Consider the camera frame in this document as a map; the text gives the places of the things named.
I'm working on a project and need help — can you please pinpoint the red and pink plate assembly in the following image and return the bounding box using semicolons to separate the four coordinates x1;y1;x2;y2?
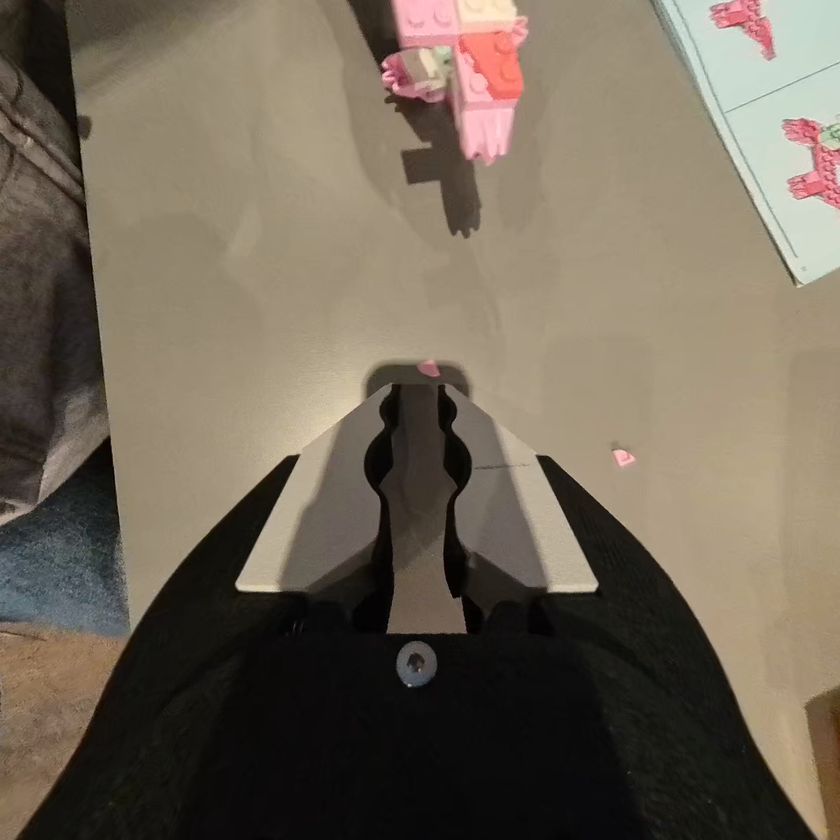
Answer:
392;0;529;165

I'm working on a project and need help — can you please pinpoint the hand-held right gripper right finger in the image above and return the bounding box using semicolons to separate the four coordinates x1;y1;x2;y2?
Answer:
436;384;600;602

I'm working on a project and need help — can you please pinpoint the open pale blue instruction booklet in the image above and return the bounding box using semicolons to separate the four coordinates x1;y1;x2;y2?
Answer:
653;0;840;287

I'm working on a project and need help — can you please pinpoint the person's grey hoodie torso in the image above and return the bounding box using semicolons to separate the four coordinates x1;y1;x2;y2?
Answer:
0;0;109;526

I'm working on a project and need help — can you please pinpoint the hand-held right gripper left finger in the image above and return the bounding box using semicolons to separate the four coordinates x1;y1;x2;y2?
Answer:
235;384;401;596

